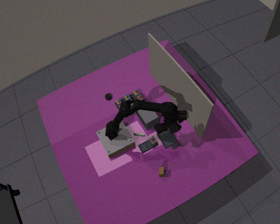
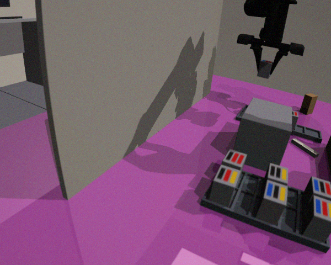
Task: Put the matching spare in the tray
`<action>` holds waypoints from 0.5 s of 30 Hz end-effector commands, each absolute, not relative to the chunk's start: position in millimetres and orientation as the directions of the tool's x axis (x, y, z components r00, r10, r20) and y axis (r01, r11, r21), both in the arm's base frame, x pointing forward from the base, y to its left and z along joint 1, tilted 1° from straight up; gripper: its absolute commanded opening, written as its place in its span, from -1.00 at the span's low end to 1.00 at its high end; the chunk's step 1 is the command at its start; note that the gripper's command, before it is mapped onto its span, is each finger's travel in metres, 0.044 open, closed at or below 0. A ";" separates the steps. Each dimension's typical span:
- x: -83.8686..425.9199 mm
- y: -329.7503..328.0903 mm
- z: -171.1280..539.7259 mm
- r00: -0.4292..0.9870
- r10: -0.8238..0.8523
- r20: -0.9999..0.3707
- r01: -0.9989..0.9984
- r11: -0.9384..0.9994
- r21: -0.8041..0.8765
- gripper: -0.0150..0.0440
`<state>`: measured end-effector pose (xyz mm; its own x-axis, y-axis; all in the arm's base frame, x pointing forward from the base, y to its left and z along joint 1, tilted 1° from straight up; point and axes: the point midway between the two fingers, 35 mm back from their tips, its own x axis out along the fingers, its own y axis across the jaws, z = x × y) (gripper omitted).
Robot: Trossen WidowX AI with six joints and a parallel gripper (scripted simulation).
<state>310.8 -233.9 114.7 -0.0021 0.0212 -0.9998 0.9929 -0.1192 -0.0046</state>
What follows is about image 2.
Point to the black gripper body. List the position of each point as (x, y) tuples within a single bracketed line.
[(272, 32)]

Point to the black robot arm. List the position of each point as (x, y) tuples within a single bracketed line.
[(277, 9)]

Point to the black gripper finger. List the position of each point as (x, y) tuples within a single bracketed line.
[(278, 56), (257, 52)]

